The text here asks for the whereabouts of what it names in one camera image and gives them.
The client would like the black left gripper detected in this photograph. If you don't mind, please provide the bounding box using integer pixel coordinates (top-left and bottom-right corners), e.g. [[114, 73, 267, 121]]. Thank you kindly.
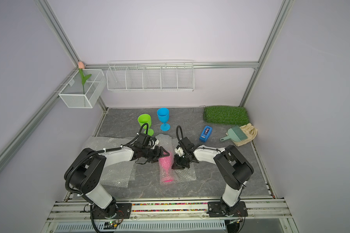
[[141, 146, 169, 163]]

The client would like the pink plastic wine glass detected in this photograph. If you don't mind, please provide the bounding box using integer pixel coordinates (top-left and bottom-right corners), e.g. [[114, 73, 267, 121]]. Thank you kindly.
[[158, 156, 174, 183]]

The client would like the blue tape dispenser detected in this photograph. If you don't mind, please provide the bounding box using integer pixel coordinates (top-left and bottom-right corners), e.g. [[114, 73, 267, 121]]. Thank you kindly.
[[199, 126, 213, 142]]

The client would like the bubble wrap sheet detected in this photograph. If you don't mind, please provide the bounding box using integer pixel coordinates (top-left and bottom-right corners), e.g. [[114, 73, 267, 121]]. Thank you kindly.
[[156, 134, 196, 185], [82, 136, 136, 188]]

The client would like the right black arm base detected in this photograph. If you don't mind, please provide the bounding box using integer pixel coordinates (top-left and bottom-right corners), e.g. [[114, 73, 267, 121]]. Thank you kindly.
[[207, 201, 248, 217]]

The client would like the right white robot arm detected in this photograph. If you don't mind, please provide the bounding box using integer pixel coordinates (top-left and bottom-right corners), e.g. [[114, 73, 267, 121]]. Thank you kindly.
[[172, 126, 254, 210]]

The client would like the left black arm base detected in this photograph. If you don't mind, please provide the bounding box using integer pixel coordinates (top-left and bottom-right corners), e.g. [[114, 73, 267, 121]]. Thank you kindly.
[[92, 203, 132, 219]]

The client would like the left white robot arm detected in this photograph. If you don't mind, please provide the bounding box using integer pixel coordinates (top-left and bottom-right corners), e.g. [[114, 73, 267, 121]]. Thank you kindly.
[[64, 123, 170, 210]]

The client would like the green plastic wine glass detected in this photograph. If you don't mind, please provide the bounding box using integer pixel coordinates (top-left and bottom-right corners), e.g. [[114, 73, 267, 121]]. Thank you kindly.
[[138, 114, 154, 136]]

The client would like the blue plastic wine glass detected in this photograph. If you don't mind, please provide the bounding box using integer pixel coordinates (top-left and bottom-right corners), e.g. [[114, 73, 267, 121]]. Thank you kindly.
[[157, 108, 171, 132]]

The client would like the green dustpan brush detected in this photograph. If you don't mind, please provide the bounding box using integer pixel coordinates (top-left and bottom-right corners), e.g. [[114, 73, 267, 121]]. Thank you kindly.
[[220, 125, 248, 142]]

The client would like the green artificial grass mat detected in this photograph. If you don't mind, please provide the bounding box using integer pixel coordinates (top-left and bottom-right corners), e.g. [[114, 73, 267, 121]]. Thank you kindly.
[[203, 105, 250, 126]]

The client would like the beige cloth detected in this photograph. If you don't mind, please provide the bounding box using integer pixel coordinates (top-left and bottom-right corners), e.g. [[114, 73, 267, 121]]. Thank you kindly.
[[234, 123, 258, 147]]

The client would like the artificial pink tulip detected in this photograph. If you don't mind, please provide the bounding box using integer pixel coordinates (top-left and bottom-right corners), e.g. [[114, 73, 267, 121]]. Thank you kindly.
[[78, 61, 91, 94]]

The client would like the white slotted cable duct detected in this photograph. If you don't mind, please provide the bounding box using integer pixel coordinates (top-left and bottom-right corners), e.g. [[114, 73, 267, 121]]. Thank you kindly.
[[54, 219, 227, 233]]

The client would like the white wire wall shelf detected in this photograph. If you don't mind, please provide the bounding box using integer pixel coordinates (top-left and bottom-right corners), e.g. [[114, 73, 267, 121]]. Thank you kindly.
[[107, 60, 195, 92]]

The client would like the white mesh wall basket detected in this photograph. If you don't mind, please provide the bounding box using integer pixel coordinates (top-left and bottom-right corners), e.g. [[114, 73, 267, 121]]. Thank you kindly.
[[58, 69, 107, 109]]

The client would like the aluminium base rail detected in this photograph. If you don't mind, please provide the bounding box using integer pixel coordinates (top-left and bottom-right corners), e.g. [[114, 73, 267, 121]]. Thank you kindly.
[[42, 199, 298, 233]]

